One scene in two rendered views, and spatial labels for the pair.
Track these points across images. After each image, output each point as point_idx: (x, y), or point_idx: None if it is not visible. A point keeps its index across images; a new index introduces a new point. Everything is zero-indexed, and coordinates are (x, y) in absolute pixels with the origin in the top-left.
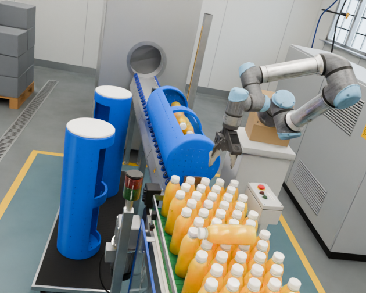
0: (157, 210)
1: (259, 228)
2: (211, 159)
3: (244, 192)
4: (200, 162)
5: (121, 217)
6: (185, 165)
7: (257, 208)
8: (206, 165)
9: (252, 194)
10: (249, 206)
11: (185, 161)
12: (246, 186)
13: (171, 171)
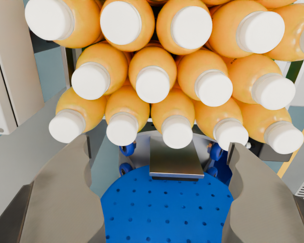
0: None
1: (23, 127)
2: (275, 172)
3: (34, 173)
4: (158, 221)
5: None
6: (197, 209)
7: None
8: (136, 212)
9: (3, 75)
10: (29, 59)
11: (202, 222)
12: (26, 182)
13: (228, 195)
